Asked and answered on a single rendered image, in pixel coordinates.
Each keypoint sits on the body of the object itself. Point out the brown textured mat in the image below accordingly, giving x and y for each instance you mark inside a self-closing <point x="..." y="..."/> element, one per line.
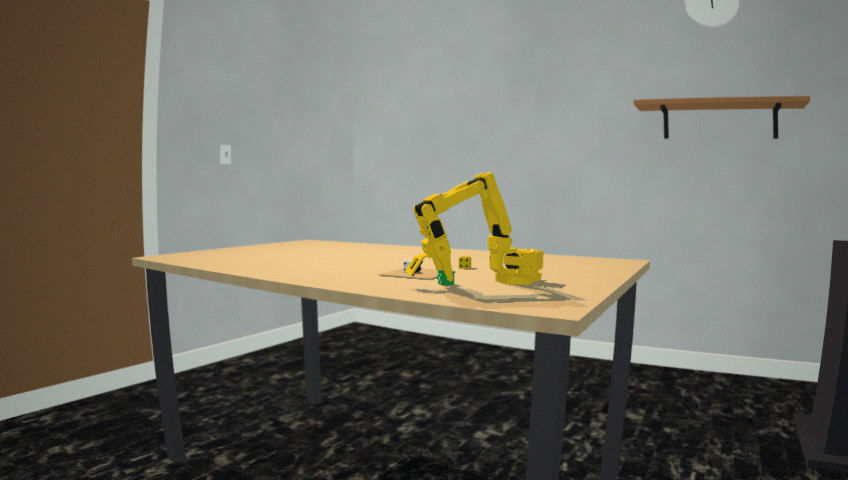
<point x="424" y="274"/>

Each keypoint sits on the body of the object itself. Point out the green die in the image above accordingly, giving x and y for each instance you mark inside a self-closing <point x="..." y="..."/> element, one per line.
<point x="442" y="279"/>

